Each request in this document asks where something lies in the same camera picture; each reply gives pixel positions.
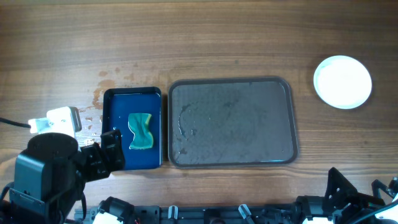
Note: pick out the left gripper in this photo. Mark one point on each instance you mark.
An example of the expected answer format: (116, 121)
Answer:
(102, 166)

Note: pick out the green yellow sponge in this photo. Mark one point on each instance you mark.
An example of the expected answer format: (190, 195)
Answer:
(138, 124)

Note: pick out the white plate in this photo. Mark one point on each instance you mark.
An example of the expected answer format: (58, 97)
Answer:
(342, 82)

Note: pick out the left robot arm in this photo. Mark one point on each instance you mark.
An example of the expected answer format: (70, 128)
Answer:
(51, 174)

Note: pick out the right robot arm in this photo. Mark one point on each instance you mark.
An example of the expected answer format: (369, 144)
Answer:
(342, 203)

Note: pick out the black water tray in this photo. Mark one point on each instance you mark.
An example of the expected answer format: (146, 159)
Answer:
(118, 104)

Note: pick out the brown serving tray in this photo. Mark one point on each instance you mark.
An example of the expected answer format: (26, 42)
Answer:
(231, 122)

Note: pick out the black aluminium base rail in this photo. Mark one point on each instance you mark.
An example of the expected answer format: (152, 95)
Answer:
(284, 213)

